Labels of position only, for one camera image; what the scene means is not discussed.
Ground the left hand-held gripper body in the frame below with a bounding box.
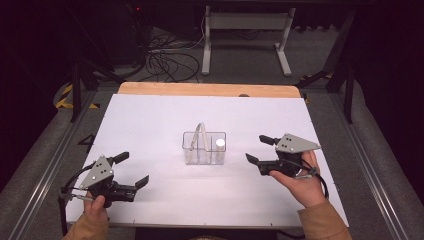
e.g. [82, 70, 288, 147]
[78, 155, 138, 209]

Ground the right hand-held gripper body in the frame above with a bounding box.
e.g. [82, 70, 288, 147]
[257, 132, 322, 179]

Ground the short white tube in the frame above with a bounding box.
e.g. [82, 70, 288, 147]
[214, 138, 227, 164]

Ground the long white pen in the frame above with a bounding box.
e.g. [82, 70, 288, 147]
[198, 122, 213, 164]

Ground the clear plastic organizer box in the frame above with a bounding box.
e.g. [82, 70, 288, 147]
[181, 131, 227, 166]

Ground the clear silver pen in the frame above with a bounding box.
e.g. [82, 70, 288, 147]
[188, 122, 201, 163]

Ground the person's left hand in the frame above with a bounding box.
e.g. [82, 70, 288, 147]
[83, 191, 109, 223]

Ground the person's right hand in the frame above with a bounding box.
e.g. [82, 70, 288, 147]
[269, 149, 328, 209]

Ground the white board sheet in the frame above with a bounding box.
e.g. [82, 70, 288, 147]
[60, 93, 350, 229]

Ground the black metal stand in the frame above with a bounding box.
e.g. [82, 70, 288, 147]
[68, 59, 126, 123]
[294, 6, 356, 125]

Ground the yellow black hazard tape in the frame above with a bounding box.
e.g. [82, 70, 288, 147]
[54, 83, 101, 110]

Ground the black triangular bracket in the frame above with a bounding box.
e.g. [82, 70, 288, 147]
[77, 133, 96, 155]

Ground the aluminium rail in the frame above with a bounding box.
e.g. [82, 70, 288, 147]
[8, 89, 98, 240]
[328, 93, 412, 240]

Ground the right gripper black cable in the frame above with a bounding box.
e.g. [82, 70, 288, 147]
[299, 159, 331, 201]

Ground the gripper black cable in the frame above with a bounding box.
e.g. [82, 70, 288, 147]
[299, 159, 331, 201]
[57, 161, 98, 236]

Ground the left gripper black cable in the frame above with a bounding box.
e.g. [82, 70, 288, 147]
[57, 161, 98, 236]

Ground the tangle of black cables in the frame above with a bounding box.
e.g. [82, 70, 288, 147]
[138, 26, 202, 84]

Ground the white metal stand frame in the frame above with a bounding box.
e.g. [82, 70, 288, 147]
[201, 5, 297, 77]

